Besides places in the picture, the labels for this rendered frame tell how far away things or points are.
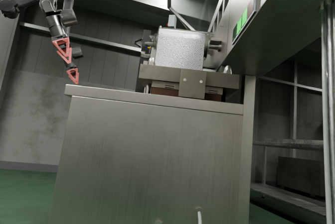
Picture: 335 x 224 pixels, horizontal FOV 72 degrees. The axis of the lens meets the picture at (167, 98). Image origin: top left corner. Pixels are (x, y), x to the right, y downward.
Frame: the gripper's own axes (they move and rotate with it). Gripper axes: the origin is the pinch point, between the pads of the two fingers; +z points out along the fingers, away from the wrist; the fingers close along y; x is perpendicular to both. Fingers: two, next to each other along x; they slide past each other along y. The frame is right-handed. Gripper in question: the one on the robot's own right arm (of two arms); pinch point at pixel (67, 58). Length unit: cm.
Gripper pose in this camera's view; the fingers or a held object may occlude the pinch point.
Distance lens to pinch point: 114.4
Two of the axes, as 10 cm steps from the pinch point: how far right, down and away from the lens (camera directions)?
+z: 3.7, 9.3, -0.2
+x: -8.8, 3.4, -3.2
